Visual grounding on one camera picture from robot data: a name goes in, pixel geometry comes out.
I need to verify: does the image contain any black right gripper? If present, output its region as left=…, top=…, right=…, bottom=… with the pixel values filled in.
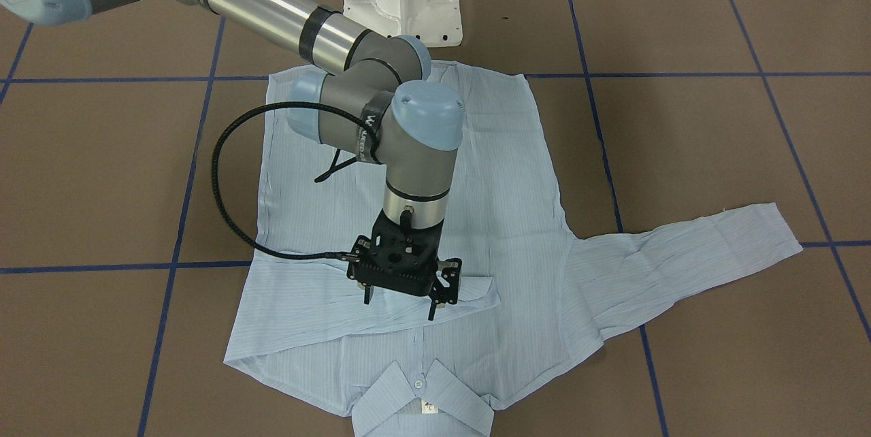
left=346, top=212, right=461, bottom=321

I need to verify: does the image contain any light blue striped shirt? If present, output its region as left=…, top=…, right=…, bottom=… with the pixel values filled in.
left=224, top=61, right=802, bottom=436

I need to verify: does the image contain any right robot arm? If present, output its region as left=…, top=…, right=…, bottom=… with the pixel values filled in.
left=2, top=0, right=465, bottom=320

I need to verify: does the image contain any black braided cable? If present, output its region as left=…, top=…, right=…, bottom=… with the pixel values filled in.
left=211, top=102, right=368, bottom=261

